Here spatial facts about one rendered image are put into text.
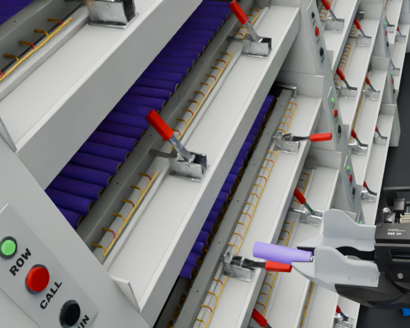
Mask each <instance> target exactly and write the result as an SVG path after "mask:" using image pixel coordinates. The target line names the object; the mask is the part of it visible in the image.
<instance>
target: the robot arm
mask: <svg viewBox="0 0 410 328"><path fill-rule="evenodd" d="M383 191H384V194H385V198H386V201H387V206H393V207H387V208H384V209H382V212H381V219H382V221H381V223H377V224H376V225H364V224H359V223H356V222H355V221H353V220H352V219H351V218H350V217H349V216H348V215H347V214H346V213H344V212H343V211H342V210H337V209H330V210H327V211H326V212H325V213H324V216H323V234H322V235H319V236H315V237H313V238H310V239H307V240H305V241H302V242H301V243H298V244H297V249H300V250H304V251H310V252H312V255H313V256H314V263H313V262H305V261H292V267H293V268H294V269H295V270H296V271H298V272H299V273H300V274H302V276H304V277H306V278H307V279H308V280H311V281H312V282H314V283H316V284H318V285H320V286H322V287H324V288H326V289H328V290H330V291H332V292H335V293H337V294H338V295H339V296H342V297H345V298H346V299H349V300H352V301H354V302H356V303H359V304H362V305H364V306H367V307H370V308H376V309H381V310H394V309H399V308H409V309H410V207H407V206H410V201H409V202H406V201H405V199H404V198H399V197H398V193H397V192H407V191H410V187H384V188H383ZM348 255H350V256H356V257H358V258H360V259H361V260H350V259H349V258H346V257H345V256H348ZM362 260H370V261H376V264H375V263H373V262H369V261H362ZM381 272H384V274H383V277H381V276H380V273H381Z"/></svg>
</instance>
